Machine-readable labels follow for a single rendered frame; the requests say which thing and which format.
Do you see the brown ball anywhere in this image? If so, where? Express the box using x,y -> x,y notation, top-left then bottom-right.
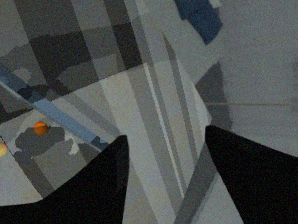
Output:
33,121 -> 48,135

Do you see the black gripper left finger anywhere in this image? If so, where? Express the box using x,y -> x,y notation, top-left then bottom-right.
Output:
0,135 -> 129,224

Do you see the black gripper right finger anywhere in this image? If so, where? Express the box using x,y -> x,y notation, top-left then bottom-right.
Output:
205,125 -> 298,224

